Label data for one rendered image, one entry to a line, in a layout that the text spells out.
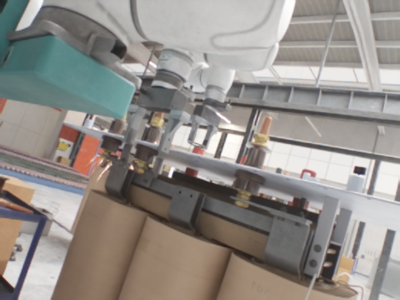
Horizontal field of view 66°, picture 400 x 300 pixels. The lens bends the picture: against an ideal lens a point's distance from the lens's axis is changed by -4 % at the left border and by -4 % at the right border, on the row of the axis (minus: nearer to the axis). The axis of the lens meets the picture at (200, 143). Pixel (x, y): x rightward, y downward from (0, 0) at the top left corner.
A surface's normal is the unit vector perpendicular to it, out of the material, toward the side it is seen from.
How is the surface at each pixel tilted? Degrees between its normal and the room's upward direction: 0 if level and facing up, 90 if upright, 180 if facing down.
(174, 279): 90
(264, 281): 90
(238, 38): 156
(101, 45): 90
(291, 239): 90
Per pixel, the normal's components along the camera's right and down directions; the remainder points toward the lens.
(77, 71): 0.76, 0.15
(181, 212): -0.55, -0.32
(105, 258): -0.07, -0.18
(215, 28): -0.22, 0.74
